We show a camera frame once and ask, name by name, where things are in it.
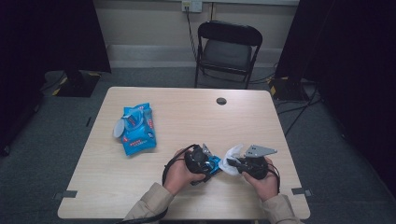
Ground dark curtain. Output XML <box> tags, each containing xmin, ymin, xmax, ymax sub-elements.
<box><xmin>275</xmin><ymin>0</ymin><xmax>396</xmax><ymax>197</ymax></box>
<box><xmin>0</xmin><ymin>0</ymin><xmax>112</xmax><ymax>157</ymax></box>

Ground right hand-held gripper black cable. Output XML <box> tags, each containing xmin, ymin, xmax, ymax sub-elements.
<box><xmin>265</xmin><ymin>161</ymin><xmax>281</xmax><ymax>194</ymax></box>

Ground blue wet wipes pack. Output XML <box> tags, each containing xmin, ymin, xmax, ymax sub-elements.
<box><xmin>112</xmin><ymin>102</ymin><xmax>158</xmax><ymax>157</ymax></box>

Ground white wall socket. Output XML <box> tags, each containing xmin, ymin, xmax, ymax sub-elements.
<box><xmin>181</xmin><ymin>0</ymin><xmax>204</xmax><ymax>13</ymax></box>

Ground black floor cables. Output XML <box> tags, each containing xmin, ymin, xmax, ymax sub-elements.
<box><xmin>276</xmin><ymin>87</ymin><xmax>323</xmax><ymax>138</ymax></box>

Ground blue and black toy car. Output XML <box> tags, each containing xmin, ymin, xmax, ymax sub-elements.
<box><xmin>204</xmin><ymin>154</ymin><xmax>222</xmax><ymax>175</ymax></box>

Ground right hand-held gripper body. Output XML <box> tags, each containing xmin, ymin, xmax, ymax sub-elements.
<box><xmin>240</xmin><ymin>144</ymin><xmax>278</xmax><ymax>181</ymax></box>

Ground black folding chair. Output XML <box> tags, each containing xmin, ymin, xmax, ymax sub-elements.
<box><xmin>194</xmin><ymin>20</ymin><xmax>263</xmax><ymax>91</ymax></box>

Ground person's left hand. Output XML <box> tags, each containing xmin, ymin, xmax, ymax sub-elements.
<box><xmin>163</xmin><ymin>148</ymin><xmax>206</xmax><ymax>196</ymax></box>

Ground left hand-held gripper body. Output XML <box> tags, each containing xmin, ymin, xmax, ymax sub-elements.
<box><xmin>185</xmin><ymin>143</ymin><xmax>217</xmax><ymax>179</ymax></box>

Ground hand-held gripper black cable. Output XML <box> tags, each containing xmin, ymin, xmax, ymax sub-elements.
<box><xmin>265</xmin><ymin>161</ymin><xmax>281</xmax><ymax>194</ymax></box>
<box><xmin>116</xmin><ymin>144</ymin><xmax>199</xmax><ymax>224</ymax></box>

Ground black stand base yellow tape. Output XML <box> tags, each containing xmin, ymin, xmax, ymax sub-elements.
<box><xmin>268</xmin><ymin>76</ymin><xmax>309</xmax><ymax>101</ymax></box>
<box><xmin>55</xmin><ymin>70</ymin><xmax>102</xmax><ymax>98</ymax></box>

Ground grey tape strip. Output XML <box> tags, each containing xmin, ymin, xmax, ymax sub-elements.
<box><xmin>53</xmin><ymin>189</ymin><xmax>78</xmax><ymax>201</ymax></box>
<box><xmin>291</xmin><ymin>187</ymin><xmax>312</xmax><ymax>197</ymax></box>

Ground white wet wipe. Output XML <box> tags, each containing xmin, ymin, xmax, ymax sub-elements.
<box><xmin>218</xmin><ymin>143</ymin><xmax>246</xmax><ymax>177</ymax></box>

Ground left hand-held gripper black cable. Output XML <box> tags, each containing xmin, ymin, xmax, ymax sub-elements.
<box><xmin>116</xmin><ymin>144</ymin><xmax>199</xmax><ymax>224</ymax></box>

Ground person's right hand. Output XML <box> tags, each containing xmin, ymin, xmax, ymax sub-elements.
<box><xmin>242</xmin><ymin>157</ymin><xmax>279</xmax><ymax>203</ymax></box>

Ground black wall socket cable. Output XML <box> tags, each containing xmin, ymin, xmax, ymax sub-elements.
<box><xmin>185</xmin><ymin>7</ymin><xmax>200</xmax><ymax>62</ymax></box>

